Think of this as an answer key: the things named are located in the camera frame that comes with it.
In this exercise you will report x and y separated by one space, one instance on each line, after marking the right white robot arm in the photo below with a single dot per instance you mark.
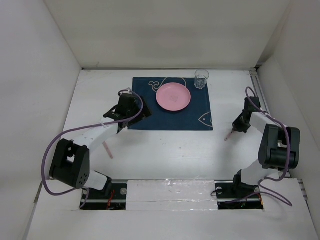
279 149

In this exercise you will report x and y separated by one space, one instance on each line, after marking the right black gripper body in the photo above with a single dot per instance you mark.
240 125

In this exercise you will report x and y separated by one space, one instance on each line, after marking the aluminium corner rail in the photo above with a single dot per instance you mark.
258 88

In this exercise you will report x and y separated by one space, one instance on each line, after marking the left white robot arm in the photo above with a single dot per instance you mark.
71 162

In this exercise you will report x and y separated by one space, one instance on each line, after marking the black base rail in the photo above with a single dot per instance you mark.
197 195

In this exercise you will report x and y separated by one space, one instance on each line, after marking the pink plastic plate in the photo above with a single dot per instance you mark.
173 97

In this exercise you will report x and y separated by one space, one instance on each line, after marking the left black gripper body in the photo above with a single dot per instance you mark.
144 114

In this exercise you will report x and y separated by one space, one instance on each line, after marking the navy blue cloth placemat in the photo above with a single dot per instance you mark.
195 117

